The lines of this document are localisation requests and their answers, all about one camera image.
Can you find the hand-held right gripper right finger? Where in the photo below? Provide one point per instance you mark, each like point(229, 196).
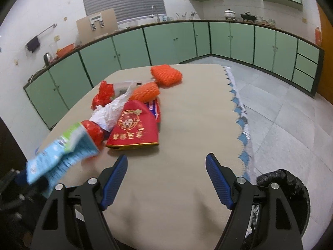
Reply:
point(218, 185)

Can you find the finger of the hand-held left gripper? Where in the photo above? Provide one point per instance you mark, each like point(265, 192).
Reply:
point(43, 186)

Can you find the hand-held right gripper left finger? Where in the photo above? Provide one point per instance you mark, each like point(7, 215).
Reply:
point(114, 182)

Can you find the light blue snack packet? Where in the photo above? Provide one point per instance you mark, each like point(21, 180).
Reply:
point(65, 151)

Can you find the black trash bin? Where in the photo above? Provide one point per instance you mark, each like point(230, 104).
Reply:
point(296, 200)

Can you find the blue white plastic packet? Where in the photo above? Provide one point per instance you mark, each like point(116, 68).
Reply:
point(153, 109)

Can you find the red foil wrapper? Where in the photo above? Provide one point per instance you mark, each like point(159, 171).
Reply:
point(93, 132)

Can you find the red gold gift pouch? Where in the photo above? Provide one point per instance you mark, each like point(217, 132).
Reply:
point(135, 130)

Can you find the beige tablecloth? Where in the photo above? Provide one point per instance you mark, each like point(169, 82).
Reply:
point(187, 125)

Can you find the white plastic bag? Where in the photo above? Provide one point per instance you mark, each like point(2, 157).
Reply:
point(106, 114)

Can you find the blue white scalloped table cover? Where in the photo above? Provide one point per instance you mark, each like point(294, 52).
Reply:
point(243, 114)

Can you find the red crumpled plastic bag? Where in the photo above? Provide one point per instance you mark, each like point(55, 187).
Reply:
point(104, 93)

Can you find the white paper box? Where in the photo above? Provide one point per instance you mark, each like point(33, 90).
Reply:
point(121, 88)

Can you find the orange foam fruit net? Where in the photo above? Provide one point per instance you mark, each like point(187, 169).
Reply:
point(144, 92)

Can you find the orange foam net block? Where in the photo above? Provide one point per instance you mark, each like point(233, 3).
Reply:
point(166, 75)

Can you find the metal kettle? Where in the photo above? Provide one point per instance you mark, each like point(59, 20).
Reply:
point(47, 58)

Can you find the orange basin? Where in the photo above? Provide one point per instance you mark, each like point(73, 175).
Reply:
point(65, 50)

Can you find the dark towel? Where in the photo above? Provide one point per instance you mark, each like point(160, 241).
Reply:
point(33, 44)

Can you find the green base cabinets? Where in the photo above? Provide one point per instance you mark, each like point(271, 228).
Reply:
point(166, 44)

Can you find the cardboard board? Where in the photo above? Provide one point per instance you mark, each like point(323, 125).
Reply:
point(85, 33)

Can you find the white plastic device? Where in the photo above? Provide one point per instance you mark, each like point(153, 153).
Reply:
point(96, 19)

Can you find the wooden door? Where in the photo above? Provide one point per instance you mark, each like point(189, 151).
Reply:
point(325, 57)

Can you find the black wok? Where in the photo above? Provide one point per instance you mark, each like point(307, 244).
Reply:
point(247, 17)

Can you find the metal faucet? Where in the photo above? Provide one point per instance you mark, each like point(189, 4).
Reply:
point(158, 18)

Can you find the group of glass jars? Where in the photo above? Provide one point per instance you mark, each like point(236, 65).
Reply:
point(266, 21)

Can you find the white cooking pot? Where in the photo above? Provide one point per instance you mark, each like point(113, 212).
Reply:
point(230, 14)

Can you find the orange bottle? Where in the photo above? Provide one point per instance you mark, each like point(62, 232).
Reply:
point(318, 35)

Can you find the metal towel rail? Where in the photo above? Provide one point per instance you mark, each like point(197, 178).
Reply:
point(46, 30)

